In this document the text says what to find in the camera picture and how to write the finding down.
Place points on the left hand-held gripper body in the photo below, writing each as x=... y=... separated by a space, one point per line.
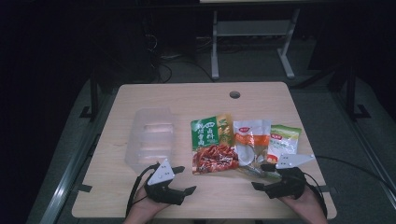
x=162 y=175

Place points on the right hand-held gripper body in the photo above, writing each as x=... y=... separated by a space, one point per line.
x=288 y=186

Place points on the clear orange striped packet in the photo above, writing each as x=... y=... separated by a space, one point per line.
x=251 y=143

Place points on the green and white packet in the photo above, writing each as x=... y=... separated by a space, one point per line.
x=284 y=141

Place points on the clear plastic container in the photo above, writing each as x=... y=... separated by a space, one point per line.
x=151 y=138

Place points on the green and red seasoning packet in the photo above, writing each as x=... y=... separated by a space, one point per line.
x=213 y=143

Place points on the person's right hand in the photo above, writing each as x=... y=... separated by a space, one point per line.
x=299 y=205

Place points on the person's left hand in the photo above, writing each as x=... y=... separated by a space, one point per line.
x=146 y=203

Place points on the black metal stand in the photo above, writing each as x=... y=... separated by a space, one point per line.
x=93 y=96
x=351 y=93

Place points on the silver metal rail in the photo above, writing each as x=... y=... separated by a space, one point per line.
x=67 y=183
x=364 y=137

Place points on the white metal table frame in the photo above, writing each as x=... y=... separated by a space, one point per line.
x=252 y=28

